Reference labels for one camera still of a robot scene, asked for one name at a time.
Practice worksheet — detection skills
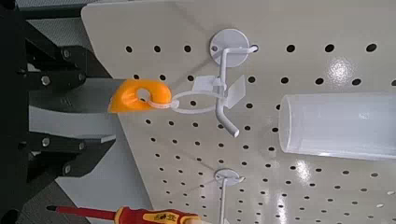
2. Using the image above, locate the grey partition panel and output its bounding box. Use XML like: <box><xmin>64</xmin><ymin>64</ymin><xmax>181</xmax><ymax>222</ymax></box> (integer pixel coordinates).
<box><xmin>26</xmin><ymin>77</ymin><xmax>155</xmax><ymax>224</ymax></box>

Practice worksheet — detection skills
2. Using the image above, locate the yellow handled paint brush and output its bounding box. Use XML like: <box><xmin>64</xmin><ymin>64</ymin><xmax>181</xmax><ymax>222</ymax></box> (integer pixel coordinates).
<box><xmin>106</xmin><ymin>77</ymin><xmax>173</xmax><ymax>114</ymax></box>

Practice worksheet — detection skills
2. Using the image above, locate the red yellow screwdriver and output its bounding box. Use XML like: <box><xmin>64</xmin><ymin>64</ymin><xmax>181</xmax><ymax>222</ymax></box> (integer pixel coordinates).
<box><xmin>46</xmin><ymin>204</ymin><xmax>204</xmax><ymax>224</ymax></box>

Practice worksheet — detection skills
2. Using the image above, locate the cream pegboard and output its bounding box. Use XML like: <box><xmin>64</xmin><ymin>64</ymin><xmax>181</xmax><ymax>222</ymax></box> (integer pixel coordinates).
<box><xmin>80</xmin><ymin>0</ymin><xmax>396</xmax><ymax>224</ymax></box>

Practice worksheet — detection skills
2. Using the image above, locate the white zip tie loop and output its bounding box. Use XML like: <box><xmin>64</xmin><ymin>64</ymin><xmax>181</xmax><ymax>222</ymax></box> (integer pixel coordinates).
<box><xmin>146</xmin><ymin>74</ymin><xmax>247</xmax><ymax>115</ymax></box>

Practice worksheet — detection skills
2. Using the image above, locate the white pegboard hook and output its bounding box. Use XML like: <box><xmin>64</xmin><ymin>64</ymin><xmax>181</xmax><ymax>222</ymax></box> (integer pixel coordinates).
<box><xmin>208</xmin><ymin>28</ymin><xmax>260</xmax><ymax>138</ymax></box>
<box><xmin>214</xmin><ymin>168</ymin><xmax>247</xmax><ymax>224</ymax></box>

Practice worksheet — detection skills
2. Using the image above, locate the red white caulk tube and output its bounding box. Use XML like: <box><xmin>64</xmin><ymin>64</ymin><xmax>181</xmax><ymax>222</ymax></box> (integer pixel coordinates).
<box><xmin>277</xmin><ymin>91</ymin><xmax>396</xmax><ymax>162</ymax></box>

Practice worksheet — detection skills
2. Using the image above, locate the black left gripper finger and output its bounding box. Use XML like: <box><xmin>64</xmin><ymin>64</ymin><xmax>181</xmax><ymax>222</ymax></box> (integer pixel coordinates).
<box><xmin>27</xmin><ymin>132</ymin><xmax>117</xmax><ymax>185</ymax></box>
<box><xmin>26</xmin><ymin>22</ymin><xmax>111</xmax><ymax>91</ymax></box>

